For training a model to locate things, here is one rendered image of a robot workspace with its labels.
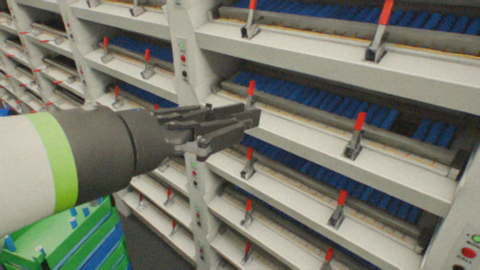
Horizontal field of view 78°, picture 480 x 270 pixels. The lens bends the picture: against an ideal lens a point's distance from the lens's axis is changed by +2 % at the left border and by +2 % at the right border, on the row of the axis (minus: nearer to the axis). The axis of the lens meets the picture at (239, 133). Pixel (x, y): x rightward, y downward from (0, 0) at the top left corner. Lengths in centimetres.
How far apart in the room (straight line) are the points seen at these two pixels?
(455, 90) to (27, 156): 51
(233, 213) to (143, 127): 73
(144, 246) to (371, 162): 131
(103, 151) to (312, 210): 58
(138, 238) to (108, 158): 145
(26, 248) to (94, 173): 92
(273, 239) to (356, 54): 60
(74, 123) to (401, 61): 47
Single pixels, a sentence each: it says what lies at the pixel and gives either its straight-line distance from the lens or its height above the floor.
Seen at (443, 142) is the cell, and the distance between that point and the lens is 66.
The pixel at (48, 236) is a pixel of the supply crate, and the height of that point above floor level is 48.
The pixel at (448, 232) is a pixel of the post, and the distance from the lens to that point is 64.
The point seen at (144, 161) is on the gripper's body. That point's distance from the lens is 32.
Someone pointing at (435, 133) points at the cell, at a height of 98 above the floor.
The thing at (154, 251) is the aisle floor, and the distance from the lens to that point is 166.
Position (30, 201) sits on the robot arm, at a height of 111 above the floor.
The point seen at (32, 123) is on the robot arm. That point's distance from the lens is 29.
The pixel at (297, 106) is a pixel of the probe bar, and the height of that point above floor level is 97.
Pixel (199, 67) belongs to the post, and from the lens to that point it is 81.
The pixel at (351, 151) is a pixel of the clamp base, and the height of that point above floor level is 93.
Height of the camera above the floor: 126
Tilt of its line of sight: 30 degrees down
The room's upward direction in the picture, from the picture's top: straight up
